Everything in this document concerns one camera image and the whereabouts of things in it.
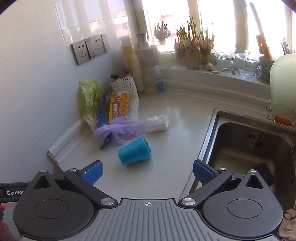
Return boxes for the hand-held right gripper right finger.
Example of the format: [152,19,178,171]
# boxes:
[179,159,270,207]

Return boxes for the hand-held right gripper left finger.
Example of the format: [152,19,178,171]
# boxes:
[24,160,117,207]

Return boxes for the yellow food box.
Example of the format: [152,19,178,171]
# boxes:
[108,91,130,122]

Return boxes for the person's left hand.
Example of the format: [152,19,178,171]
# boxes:
[0,203,21,241]

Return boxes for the stainless steel sink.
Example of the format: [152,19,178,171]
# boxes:
[188,108,296,210]

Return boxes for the purple plastic glove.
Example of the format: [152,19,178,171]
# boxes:
[93,116,146,145]

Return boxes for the dark blue snack bag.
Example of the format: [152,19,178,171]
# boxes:
[97,91,112,150]

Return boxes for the black scrub sponge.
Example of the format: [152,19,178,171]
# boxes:
[254,163,275,186]

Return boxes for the white crumpled tissue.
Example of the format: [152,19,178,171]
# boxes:
[145,112,171,133]

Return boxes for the napa cabbage leaf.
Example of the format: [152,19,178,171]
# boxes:
[79,80,105,132]

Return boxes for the white foam net sleeve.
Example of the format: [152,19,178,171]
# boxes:
[110,76,140,119]

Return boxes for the light cloth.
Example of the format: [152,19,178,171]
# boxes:
[277,208,296,241]

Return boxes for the small blue white carton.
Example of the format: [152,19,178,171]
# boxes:
[154,66,165,93]

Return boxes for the glass jar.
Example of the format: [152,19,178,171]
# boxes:
[214,52,236,72]

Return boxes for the yellow oil bottle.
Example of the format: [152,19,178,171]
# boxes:
[121,43,145,95]

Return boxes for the glass jars on sill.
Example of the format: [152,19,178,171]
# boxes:
[234,50,263,79]

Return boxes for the clear plastic container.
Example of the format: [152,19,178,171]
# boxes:
[135,45,160,93]

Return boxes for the glass bowl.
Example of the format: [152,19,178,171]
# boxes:
[159,51,177,67]

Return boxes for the grey utensil holder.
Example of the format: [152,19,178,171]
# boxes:
[258,56,276,85]

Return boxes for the sprouting garlic in jars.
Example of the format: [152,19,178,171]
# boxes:
[173,16,215,70]

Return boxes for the metal flask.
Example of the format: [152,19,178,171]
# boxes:
[136,33,151,50]

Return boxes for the hanging garlic bunch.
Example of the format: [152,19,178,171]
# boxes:
[154,21,172,46]

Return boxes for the bundle of chopsticks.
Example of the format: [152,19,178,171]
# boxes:
[280,38,296,55]

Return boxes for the wooden spatula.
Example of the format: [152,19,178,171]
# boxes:
[249,2,273,60]

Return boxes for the white vertical pipe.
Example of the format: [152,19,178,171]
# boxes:
[135,0,149,35]

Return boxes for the wire dish rack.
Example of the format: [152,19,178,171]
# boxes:
[266,97,296,129]

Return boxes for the grey wall socket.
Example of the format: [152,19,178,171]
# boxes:
[71,39,91,65]
[85,34,105,58]

